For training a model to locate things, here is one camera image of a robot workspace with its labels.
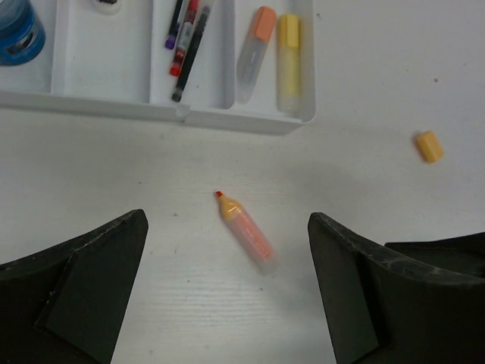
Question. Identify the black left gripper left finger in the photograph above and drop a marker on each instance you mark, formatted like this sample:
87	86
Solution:
66	304

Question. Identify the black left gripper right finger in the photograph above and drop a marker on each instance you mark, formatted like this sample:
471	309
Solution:
420	302

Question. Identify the yellow cap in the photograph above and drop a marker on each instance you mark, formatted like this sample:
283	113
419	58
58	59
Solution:
428	146

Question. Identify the pink orange highlighter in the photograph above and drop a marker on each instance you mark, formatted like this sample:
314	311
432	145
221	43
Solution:
247	233

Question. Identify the red gel pen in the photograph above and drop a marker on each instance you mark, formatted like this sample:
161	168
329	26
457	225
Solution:
184	37

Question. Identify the blue slime jar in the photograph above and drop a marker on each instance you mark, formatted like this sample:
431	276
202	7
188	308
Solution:
22	33

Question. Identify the purple gel pen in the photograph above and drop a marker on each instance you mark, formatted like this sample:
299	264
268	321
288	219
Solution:
174	26

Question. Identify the orange capped glue stick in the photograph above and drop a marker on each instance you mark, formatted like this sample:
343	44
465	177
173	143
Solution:
253	51

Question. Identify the yellow highlighter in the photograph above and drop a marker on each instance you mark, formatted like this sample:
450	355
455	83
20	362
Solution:
288	63

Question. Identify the black pen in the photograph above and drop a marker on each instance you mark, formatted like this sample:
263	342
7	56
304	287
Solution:
191	54

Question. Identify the white compartment tray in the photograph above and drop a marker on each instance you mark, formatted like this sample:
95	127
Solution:
117	66

